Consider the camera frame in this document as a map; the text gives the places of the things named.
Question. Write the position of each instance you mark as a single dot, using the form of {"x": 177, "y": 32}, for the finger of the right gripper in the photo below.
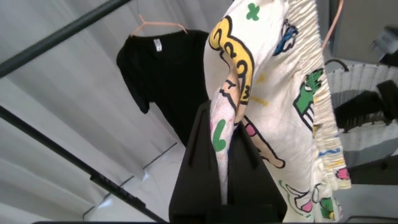
{"x": 363, "y": 107}

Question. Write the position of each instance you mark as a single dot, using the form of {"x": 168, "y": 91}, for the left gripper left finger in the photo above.
{"x": 196, "y": 180}

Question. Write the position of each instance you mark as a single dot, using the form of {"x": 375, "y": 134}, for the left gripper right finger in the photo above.
{"x": 252, "y": 186}

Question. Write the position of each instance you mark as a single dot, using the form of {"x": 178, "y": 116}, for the pink clothes hanger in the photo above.
{"x": 161, "y": 23}
{"x": 332, "y": 28}

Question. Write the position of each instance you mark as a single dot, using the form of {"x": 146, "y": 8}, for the cream printed garment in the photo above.
{"x": 273, "y": 93}

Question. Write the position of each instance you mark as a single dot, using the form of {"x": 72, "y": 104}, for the black T-shirt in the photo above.
{"x": 174, "y": 77}

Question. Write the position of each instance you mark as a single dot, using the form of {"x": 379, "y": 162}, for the white laundry basket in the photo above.
{"x": 354, "y": 77}

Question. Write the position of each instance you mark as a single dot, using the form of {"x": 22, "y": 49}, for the black clothes rack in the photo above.
{"x": 46, "y": 40}

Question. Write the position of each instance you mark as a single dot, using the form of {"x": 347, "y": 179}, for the white curtain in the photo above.
{"x": 46, "y": 90}

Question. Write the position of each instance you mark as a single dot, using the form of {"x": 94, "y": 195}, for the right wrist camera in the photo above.
{"x": 385, "y": 43}

